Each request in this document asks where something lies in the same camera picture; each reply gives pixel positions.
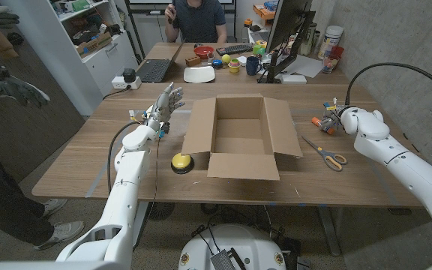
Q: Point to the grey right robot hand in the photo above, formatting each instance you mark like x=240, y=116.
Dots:
x=332, y=116

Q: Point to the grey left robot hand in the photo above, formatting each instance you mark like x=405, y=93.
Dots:
x=163, y=108

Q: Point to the orange capped glue stick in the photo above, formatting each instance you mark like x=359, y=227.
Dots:
x=315, y=120

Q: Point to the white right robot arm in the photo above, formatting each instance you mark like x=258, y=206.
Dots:
x=407, y=168

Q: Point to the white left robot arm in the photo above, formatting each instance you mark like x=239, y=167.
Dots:
x=126, y=187

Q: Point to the black laptop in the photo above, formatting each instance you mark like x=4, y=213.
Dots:
x=154, y=69

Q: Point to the black power adapter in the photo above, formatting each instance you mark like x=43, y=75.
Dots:
x=129, y=75

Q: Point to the white plate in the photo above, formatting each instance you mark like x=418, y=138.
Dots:
x=199, y=74

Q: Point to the white power strip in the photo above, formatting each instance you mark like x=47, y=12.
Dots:
x=117, y=83

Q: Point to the brown brick block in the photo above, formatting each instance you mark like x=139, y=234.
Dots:
x=192, y=61

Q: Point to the yellow push button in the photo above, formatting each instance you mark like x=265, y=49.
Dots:
x=182, y=161

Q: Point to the white paper sheet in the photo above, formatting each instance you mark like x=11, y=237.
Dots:
x=306, y=66

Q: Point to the blue round toy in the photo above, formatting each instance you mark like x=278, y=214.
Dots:
x=217, y=64

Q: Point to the red bowl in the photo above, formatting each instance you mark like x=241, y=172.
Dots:
x=204, y=51

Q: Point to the white shelf cabinet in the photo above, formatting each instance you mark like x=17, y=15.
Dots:
x=99, y=63

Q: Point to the white canister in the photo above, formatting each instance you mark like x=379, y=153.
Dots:
x=330, y=37

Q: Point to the yellow ball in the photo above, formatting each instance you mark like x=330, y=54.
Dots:
x=226, y=59

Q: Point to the colourful stacked cups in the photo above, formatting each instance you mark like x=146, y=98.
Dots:
x=234, y=66

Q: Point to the cardboard box on shelf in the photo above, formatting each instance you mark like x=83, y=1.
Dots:
x=94, y=45

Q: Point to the black keyboard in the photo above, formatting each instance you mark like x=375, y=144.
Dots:
x=234, y=49

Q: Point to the dark blue mug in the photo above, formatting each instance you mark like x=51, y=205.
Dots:
x=252, y=66

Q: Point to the seated person dark shirt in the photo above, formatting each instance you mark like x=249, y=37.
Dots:
x=199, y=18

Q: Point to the open cardboard box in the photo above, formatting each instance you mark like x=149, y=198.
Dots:
x=242, y=167

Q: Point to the green cup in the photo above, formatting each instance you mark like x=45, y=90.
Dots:
x=258, y=50

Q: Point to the black round grille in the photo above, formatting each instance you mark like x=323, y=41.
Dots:
x=160, y=211

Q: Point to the black computer monitor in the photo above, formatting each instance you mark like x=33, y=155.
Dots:
x=287, y=22

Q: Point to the grey table leg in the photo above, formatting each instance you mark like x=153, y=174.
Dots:
x=141, y=225
x=329, y=230

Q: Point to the standing person black trousers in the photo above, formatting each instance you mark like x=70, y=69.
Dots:
x=6, y=210

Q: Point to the orange box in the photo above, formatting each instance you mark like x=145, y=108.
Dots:
x=264, y=11

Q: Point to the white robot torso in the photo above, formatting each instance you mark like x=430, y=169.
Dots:
x=234, y=240

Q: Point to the grey finned module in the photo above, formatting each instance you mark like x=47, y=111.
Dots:
x=222, y=261

